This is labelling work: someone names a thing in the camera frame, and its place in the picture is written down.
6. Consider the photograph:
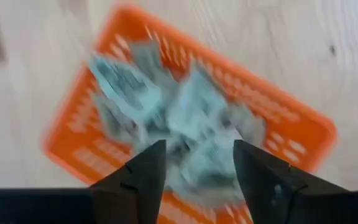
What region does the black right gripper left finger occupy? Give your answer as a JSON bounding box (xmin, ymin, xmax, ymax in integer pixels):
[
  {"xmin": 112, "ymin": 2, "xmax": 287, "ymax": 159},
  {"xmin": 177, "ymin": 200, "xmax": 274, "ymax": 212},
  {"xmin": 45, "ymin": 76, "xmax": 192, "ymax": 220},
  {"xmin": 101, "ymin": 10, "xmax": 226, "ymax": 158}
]
[{"xmin": 0, "ymin": 139, "xmax": 167, "ymax": 224}]

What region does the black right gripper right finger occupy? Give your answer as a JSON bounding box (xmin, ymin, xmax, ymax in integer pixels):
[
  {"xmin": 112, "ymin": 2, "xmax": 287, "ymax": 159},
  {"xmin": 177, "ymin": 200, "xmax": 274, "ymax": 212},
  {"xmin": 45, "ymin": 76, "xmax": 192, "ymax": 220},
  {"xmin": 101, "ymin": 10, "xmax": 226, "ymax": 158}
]
[{"xmin": 232, "ymin": 139, "xmax": 358, "ymax": 224}]

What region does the green white sweetener packet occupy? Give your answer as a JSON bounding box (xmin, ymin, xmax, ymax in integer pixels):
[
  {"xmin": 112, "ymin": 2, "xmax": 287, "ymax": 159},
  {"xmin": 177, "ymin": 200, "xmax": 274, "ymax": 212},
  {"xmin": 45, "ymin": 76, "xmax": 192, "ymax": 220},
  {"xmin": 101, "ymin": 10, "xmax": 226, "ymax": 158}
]
[
  {"xmin": 91, "ymin": 93, "xmax": 142, "ymax": 150},
  {"xmin": 165, "ymin": 136, "xmax": 245, "ymax": 206},
  {"xmin": 87, "ymin": 54, "xmax": 164, "ymax": 118},
  {"xmin": 225, "ymin": 104, "xmax": 269, "ymax": 150},
  {"xmin": 166, "ymin": 60, "xmax": 239, "ymax": 141},
  {"xmin": 126, "ymin": 39, "xmax": 175, "ymax": 85}
]

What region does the orange plastic basket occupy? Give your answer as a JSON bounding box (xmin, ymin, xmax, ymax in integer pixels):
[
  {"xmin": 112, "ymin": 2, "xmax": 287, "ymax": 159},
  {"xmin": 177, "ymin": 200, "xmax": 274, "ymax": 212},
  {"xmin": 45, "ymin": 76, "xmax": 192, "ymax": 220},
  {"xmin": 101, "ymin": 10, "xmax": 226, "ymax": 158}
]
[{"xmin": 40, "ymin": 2, "xmax": 339, "ymax": 224}]

